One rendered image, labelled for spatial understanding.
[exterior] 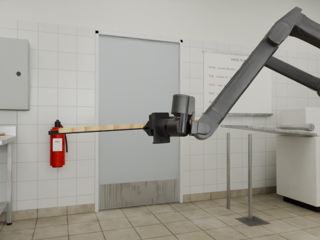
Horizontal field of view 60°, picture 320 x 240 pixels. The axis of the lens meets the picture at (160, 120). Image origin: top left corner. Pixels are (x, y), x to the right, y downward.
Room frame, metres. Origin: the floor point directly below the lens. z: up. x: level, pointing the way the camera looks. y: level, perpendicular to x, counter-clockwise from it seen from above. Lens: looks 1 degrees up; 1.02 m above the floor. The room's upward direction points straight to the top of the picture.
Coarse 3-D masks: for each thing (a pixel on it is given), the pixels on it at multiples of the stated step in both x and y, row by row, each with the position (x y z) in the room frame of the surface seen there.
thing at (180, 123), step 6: (174, 114) 0.84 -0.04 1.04; (180, 114) 0.82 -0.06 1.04; (186, 114) 0.82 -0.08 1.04; (174, 120) 0.83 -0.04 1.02; (180, 120) 0.82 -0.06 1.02; (186, 120) 0.82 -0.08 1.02; (168, 126) 0.84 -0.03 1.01; (174, 126) 0.82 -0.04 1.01; (180, 126) 0.82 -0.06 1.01; (186, 126) 0.82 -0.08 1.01; (168, 132) 0.85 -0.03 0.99; (174, 132) 0.82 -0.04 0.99; (180, 132) 0.82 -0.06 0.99; (186, 132) 0.83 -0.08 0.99
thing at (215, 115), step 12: (276, 36) 0.82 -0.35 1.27; (264, 48) 0.85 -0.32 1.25; (276, 48) 0.84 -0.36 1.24; (252, 60) 0.85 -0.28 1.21; (264, 60) 0.85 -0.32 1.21; (240, 72) 0.84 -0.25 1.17; (252, 72) 0.84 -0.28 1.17; (228, 84) 0.84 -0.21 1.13; (240, 84) 0.84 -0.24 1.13; (228, 96) 0.83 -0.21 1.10; (240, 96) 0.85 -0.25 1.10; (216, 108) 0.82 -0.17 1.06; (228, 108) 0.83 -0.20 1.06; (204, 120) 0.81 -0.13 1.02; (216, 120) 0.81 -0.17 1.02
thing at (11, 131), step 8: (0, 128) 2.79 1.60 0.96; (8, 128) 2.81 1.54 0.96; (0, 136) 2.79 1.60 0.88; (8, 136) 2.79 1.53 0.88; (0, 144) 2.17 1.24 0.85; (8, 144) 2.76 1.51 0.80; (8, 152) 2.76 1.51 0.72; (8, 160) 2.76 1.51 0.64; (8, 168) 2.76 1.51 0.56; (8, 176) 2.76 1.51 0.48; (8, 184) 2.76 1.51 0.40; (8, 192) 2.76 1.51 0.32; (8, 200) 2.76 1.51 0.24; (0, 208) 2.56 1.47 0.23; (8, 208) 2.76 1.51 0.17; (8, 216) 2.76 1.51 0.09; (8, 224) 2.76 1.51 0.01
